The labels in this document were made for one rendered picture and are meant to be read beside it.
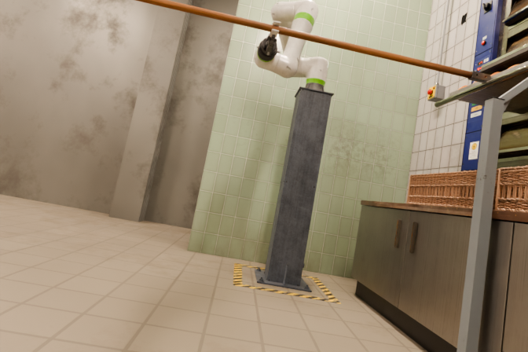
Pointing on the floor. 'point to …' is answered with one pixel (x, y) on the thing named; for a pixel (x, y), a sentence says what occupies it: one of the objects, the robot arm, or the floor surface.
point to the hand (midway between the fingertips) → (275, 29)
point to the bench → (441, 273)
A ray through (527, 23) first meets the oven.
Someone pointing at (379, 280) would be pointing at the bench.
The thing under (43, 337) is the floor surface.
